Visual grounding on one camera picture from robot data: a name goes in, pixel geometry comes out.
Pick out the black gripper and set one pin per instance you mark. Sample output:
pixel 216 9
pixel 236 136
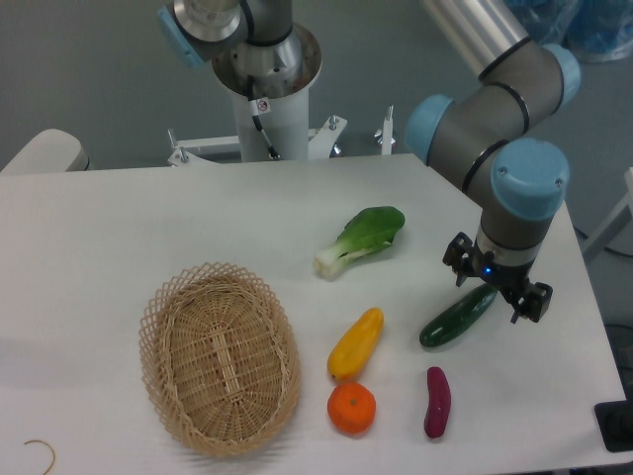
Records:
pixel 505 269

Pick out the dark green cucumber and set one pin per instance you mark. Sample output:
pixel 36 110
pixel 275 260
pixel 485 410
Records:
pixel 457 318

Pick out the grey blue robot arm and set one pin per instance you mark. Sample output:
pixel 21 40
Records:
pixel 480 145

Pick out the green bok choy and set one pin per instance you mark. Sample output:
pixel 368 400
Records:
pixel 372 230

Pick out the purple sweet potato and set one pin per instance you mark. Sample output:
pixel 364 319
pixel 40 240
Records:
pixel 439 402

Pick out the yellow pepper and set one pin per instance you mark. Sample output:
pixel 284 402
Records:
pixel 352 352

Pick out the black device at table edge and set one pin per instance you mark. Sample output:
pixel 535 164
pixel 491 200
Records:
pixel 615 424

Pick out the orange tangerine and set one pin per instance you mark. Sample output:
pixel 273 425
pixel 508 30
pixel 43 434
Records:
pixel 351 408

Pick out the blue plastic bag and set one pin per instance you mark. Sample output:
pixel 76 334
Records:
pixel 595 31

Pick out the woven wicker basket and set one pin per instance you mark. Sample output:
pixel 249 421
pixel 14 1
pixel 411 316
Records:
pixel 219 360

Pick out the white chair armrest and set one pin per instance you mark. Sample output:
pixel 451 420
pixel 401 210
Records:
pixel 50 151

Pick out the tan rubber band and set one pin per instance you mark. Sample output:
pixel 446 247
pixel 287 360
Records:
pixel 50 449

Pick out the white frame at right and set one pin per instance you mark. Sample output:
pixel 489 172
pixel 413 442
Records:
pixel 614 222

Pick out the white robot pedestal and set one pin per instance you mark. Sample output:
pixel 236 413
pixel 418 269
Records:
pixel 269 90

